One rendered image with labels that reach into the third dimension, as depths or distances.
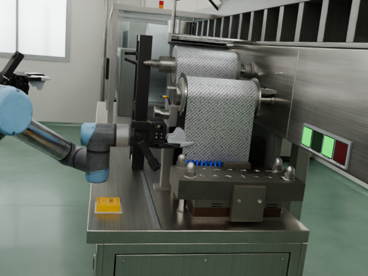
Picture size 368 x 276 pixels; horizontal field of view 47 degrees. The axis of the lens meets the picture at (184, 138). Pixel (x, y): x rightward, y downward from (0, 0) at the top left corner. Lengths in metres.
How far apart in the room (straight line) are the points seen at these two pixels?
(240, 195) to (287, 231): 0.18
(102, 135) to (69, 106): 5.67
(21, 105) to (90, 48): 5.82
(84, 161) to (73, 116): 5.64
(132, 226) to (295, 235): 0.49
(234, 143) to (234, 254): 0.38
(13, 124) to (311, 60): 0.84
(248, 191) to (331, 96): 0.36
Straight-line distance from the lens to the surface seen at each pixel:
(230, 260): 1.31
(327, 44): 1.25
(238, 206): 1.29
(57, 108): 7.03
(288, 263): 1.39
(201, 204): 1.29
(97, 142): 1.35
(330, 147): 1.16
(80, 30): 6.92
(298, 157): 1.71
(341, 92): 1.15
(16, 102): 1.11
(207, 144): 1.43
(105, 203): 1.32
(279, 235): 1.33
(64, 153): 1.43
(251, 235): 1.29
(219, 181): 1.26
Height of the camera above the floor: 1.41
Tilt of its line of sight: 12 degrees down
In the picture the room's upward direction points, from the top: 5 degrees clockwise
